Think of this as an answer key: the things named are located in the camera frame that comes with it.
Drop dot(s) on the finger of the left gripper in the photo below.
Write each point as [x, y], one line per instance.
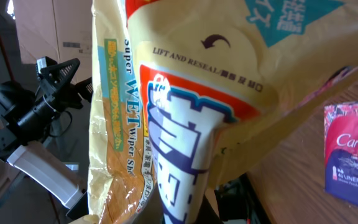
[85, 89]
[56, 77]

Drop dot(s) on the brown cardboard box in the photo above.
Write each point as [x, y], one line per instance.
[59, 29]

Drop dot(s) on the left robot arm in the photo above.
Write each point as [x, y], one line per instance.
[27, 120]

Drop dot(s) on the red purple Carefree pack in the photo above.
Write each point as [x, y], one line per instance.
[341, 150]

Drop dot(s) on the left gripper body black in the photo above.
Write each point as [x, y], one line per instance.
[67, 98]

